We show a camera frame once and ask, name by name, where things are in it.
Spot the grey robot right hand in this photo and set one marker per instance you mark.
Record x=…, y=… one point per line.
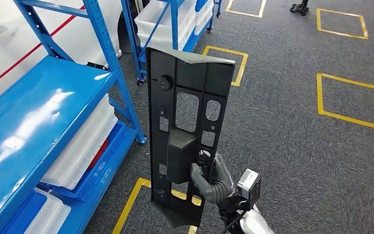
x=219, y=187

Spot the black plastic plate bracket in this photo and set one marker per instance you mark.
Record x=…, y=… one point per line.
x=180, y=151

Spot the blue wheeled shelf rack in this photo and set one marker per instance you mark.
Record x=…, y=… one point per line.
x=174, y=19

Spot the large blue metal shelf rack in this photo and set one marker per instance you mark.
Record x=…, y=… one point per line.
x=29, y=106

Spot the blue plastic crate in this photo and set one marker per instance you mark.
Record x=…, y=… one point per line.
x=103, y=174
x=22, y=213
x=192, y=42

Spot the red item in crate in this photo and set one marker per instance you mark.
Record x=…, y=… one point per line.
x=99, y=155

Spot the yellow tape floor square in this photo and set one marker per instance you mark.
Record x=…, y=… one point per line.
x=320, y=97
x=319, y=22

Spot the small white plastic crate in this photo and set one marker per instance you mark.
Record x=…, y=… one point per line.
x=203, y=19

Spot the pale tape floor square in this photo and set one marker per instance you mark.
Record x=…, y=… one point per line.
x=243, y=14

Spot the large white plastic crate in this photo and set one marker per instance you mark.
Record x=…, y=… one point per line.
x=156, y=22

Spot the black wheeled stand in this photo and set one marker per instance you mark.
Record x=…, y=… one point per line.
x=300, y=9

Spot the white car with red stripe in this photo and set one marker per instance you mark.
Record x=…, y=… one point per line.
x=0, y=64

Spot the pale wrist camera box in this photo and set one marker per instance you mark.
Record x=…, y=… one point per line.
x=248, y=181

